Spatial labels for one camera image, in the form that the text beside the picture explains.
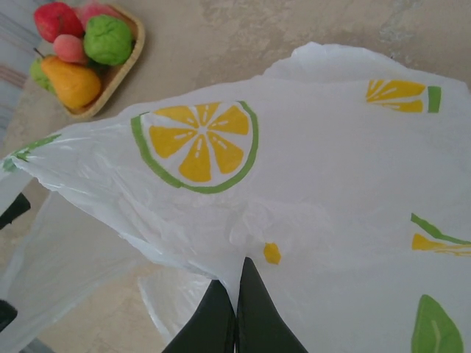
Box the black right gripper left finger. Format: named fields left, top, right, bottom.
left=161, top=282, right=237, bottom=353

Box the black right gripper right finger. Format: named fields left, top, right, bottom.
left=235, top=256, right=314, bottom=353

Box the green toy pear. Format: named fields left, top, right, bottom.
left=29, top=57, right=58, bottom=96

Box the yellow toy pear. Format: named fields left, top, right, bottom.
left=33, top=47, right=102, bottom=110

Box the white plastic bag lemon print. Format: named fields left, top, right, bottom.
left=0, top=42, right=471, bottom=353

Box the small toy peach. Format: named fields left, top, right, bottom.
left=52, top=34, right=89, bottom=66

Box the red strawberry-like fruit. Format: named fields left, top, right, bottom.
left=33, top=1, right=85, bottom=44

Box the green toy apple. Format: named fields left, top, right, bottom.
left=82, top=14, right=135, bottom=67

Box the pink toy fruit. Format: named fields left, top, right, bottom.
left=75, top=0, right=124, bottom=32

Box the wooden fruit tray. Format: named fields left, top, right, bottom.
left=35, top=2, right=146, bottom=119

